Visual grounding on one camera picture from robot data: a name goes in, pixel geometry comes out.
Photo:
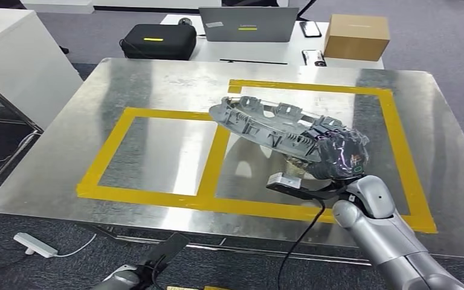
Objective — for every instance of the grey laptop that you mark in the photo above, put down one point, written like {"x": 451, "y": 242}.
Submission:
{"x": 248, "y": 24}

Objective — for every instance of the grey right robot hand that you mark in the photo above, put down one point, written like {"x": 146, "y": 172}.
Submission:
{"x": 342, "y": 156}

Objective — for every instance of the white power strip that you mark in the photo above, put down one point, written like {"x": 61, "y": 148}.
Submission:
{"x": 36, "y": 245}

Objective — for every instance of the yellow floor tape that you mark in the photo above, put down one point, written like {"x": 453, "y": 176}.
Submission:
{"x": 216, "y": 288}

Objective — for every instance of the white low plinth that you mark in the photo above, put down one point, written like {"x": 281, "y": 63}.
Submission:
{"x": 56, "y": 6}

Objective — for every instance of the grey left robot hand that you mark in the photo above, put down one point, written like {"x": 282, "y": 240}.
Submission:
{"x": 168, "y": 250}

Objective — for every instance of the thin black strip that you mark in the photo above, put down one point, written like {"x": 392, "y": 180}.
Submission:
{"x": 256, "y": 62}

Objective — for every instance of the black computer mouse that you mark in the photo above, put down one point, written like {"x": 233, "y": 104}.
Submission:
{"x": 184, "y": 22}

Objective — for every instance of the yellow tape outline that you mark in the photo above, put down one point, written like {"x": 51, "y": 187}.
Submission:
{"x": 212, "y": 160}

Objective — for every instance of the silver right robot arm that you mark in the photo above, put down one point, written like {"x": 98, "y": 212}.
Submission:
{"x": 384, "y": 232}

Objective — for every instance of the grey plastic wheel hubcap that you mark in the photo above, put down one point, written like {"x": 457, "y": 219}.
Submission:
{"x": 256, "y": 128}

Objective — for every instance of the brown cardboard box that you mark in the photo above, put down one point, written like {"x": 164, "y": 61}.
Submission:
{"x": 356, "y": 40}

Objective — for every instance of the black and white device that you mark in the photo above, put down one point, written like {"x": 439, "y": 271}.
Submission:
{"x": 314, "y": 58}

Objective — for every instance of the black smartphone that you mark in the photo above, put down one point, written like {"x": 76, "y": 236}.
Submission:
{"x": 310, "y": 29}

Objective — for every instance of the small steel table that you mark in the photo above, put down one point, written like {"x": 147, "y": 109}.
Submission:
{"x": 28, "y": 145}

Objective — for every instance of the stainless steel workbench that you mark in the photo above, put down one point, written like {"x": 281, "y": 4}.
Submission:
{"x": 56, "y": 160}

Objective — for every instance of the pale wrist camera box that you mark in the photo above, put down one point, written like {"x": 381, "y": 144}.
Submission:
{"x": 286, "y": 182}

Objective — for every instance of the black carrying case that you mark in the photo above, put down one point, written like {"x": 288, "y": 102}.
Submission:
{"x": 156, "y": 44}

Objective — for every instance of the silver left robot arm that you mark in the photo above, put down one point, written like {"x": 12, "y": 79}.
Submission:
{"x": 116, "y": 280}

